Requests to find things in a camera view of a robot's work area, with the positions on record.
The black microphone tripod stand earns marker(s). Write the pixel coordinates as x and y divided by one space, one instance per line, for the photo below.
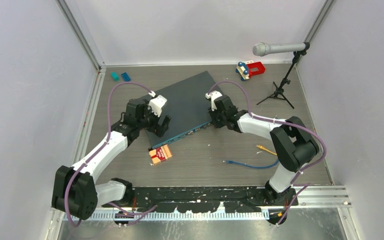
278 93

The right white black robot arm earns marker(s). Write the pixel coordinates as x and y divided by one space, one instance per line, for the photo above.
294 145

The red and gold card box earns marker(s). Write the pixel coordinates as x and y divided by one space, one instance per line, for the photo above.
160 154

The dark network switch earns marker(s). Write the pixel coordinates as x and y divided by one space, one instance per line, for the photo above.
187 107

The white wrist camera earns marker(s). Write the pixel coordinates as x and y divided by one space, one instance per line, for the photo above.
157 104
212 97

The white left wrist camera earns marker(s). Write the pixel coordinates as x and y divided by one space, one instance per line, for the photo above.
157 104

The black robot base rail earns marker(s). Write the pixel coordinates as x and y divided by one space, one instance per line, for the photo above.
209 199

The red white blue toy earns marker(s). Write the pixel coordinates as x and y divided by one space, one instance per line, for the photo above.
248 69

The blue plastic block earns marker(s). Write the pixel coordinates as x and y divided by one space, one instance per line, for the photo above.
125 77

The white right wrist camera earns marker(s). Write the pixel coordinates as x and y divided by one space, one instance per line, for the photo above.
212 97

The teal plastic block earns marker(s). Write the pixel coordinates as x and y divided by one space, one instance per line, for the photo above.
115 76

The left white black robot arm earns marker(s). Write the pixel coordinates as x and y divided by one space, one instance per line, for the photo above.
75 190

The grey microphone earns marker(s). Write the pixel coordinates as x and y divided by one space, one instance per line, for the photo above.
262 49

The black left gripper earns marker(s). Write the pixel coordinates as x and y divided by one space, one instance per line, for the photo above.
156 129

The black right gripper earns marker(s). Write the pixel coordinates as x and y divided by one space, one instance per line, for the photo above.
218 124

